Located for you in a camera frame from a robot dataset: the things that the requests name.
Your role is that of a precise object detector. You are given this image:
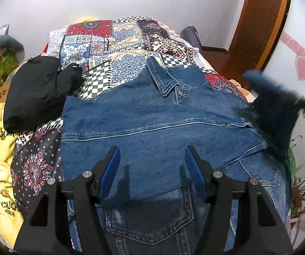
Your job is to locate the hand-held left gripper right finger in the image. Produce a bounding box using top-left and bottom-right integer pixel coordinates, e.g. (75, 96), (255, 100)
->
(185, 146), (294, 255)

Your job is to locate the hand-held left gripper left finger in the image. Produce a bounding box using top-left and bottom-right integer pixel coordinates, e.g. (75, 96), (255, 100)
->
(13, 146), (121, 255)

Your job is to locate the patchwork printed blanket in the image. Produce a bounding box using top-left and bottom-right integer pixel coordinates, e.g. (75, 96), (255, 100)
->
(11, 17), (251, 215)

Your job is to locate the dark green neck pillow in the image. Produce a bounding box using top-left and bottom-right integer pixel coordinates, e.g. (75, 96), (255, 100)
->
(0, 35), (25, 59)

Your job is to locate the yellow printed towel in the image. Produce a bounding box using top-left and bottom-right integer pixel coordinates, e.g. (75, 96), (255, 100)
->
(0, 103), (25, 246)

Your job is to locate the wooden door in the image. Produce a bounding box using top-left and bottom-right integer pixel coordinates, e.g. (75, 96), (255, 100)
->
(228, 0), (293, 70)

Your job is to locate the black folded garment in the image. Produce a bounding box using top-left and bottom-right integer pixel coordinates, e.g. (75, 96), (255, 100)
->
(3, 57), (84, 133)

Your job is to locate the blue denim jacket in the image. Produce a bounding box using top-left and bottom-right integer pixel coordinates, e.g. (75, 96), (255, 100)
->
(60, 57), (299, 255)

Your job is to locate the dark grey pillow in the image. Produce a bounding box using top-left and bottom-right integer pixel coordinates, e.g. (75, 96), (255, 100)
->
(181, 26), (201, 51)

